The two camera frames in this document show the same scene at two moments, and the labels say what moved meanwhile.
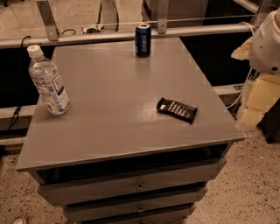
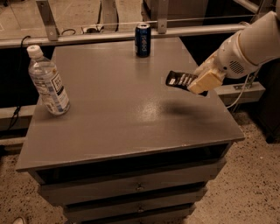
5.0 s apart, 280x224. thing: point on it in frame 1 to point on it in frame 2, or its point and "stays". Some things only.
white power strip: [93, 30] stays
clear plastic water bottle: [44, 73] stays
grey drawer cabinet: [112, 158] stays
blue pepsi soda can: [143, 39] stays
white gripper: [266, 51] to [228, 62]
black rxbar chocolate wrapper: [182, 111] to [182, 80]
